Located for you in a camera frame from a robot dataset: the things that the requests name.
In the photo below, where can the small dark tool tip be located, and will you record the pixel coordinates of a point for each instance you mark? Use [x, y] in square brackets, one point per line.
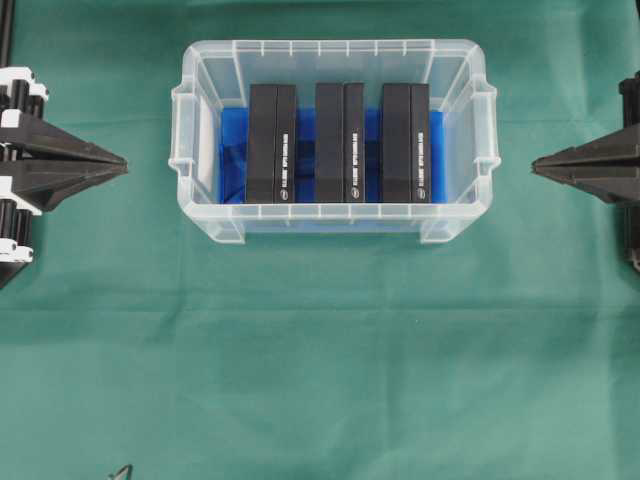
[121, 472]

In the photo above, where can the black frame bar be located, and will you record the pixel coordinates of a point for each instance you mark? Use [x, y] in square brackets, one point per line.
[6, 28]

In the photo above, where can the blue cloth in case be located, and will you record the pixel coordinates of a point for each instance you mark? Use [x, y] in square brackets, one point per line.
[232, 149]

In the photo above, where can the clear plastic storage case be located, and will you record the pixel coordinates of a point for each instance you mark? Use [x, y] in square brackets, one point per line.
[218, 74]

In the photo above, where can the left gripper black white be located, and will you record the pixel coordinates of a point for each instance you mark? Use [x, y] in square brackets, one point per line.
[30, 186]

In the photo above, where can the black realsense box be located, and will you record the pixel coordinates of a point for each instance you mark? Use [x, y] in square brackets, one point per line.
[272, 144]
[340, 143]
[405, 144]

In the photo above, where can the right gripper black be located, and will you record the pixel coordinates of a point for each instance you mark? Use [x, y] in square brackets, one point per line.
[613, 185]

